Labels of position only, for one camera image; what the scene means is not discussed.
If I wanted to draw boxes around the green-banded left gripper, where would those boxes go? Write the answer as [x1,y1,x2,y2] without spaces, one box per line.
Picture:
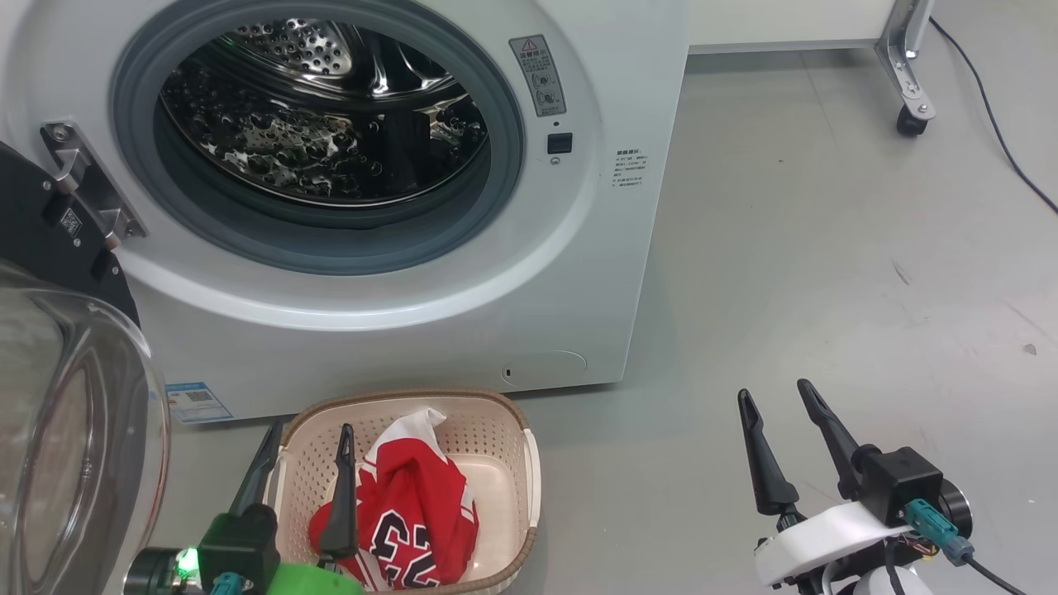
[124,420,365,595]

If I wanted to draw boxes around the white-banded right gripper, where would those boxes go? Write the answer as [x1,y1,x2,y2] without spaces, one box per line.
[737,378,914,589]

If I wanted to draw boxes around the red and white jersey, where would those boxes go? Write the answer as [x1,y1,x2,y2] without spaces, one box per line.
[310,407,480,592]

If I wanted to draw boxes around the black round glass washer door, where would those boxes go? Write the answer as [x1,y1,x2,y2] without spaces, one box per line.
[0,140,172,595]

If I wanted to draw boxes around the beige perforated laundry basket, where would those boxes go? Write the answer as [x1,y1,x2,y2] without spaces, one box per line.
[269,390,542,594]

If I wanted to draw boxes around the white front-load washing machine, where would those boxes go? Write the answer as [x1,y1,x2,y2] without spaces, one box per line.
[0,0,689,424]

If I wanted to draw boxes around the blue energy label sticker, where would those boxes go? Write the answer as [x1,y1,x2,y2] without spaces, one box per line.
[165,382,235,425]

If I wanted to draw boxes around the grey partition stand with caster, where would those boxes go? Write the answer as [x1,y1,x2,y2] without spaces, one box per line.
[876,0,939,137]

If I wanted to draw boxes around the white partition board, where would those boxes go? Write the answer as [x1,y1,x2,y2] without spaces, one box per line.
[688,0,898,55]

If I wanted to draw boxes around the black right camera cable teal plug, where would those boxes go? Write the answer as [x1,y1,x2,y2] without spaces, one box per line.
[905,498,1030,595]

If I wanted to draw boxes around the thin black floor cable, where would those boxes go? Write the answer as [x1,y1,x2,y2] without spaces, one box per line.
[930,17,1058,216]

